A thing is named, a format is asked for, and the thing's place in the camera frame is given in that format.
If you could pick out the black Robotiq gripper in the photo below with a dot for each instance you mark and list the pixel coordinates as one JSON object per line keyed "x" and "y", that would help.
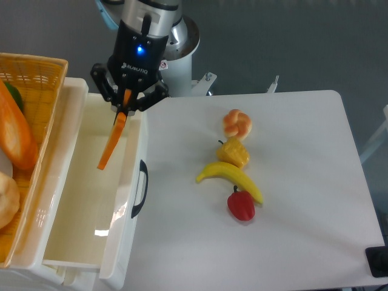
{"x": 134, "y": 66}

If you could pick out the orange toy bread slice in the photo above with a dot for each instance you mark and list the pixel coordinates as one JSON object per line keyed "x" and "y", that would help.
{"x": 115, "y": 134}

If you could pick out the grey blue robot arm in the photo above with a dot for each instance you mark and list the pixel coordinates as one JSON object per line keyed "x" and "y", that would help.
{"x": 163, "y": 15}

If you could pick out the toy knotted bread roll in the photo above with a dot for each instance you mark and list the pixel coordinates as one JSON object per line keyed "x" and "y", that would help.
{"x": 237, "y": 124}

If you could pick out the open upper white drawer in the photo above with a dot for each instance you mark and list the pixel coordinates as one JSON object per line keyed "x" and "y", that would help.
{"x": 93, "y": 232}

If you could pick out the white plastic drawer cabinet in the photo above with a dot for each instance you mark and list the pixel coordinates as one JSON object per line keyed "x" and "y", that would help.
{"x": 27, "y": 270}

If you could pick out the beige toy bread roll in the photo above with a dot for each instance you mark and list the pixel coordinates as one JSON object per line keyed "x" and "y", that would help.
{"x": 10, "y": 197}

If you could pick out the orange woven plastic basket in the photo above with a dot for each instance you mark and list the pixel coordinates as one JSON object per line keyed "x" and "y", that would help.
{"x": 39, "y": 80}

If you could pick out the green toy vegetable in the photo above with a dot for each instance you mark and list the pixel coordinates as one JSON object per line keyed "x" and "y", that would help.
{"x": 16, "y": 95}

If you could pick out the orange toy baguette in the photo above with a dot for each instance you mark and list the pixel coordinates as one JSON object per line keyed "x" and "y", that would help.
{"x": 17, "y": 140}

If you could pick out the yellow toy bell pepper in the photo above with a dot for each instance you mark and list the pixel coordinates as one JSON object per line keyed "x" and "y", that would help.
{"x": 233, "y": 152}

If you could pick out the yellow toy banana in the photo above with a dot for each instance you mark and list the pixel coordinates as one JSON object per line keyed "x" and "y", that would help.
{"x": 233, "y": 174}

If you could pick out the red toy bell pepper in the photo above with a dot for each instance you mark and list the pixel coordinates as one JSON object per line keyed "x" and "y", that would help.
{"x": 241, "y": 205}

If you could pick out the black device at table edge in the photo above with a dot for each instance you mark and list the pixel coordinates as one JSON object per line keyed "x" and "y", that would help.
{"x": 377, "y": 261}

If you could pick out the black drawer handle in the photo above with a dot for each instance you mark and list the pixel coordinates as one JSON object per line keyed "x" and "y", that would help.
{"x": 141, "y": 189}

